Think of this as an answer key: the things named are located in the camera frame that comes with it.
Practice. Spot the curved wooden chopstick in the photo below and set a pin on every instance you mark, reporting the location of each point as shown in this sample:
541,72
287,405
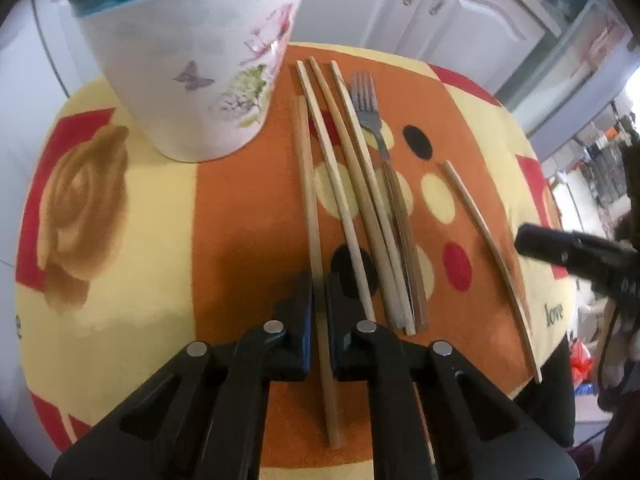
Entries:
480,220

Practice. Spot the white floral refrigerator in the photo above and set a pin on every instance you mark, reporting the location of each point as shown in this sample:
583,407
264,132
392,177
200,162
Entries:
600,50

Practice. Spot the orange yellow printed tablecloth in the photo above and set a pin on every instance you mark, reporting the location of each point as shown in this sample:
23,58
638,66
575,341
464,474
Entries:
240,210

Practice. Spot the bundle of wooden chopsticks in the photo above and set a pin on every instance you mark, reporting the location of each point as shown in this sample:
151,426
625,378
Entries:
352,185

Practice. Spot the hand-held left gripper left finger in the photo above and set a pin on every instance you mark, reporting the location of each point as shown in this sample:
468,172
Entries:
300,320

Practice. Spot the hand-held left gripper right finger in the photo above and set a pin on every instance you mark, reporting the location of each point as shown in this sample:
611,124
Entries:
340,325

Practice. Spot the light wooden chopstick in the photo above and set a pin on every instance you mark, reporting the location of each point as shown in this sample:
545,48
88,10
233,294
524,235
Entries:
308,200

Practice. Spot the floral utensil holder teal lid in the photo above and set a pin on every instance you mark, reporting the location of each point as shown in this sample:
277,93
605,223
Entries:
190,75

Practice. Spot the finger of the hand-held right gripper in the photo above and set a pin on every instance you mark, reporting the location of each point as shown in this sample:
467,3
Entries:
545,247

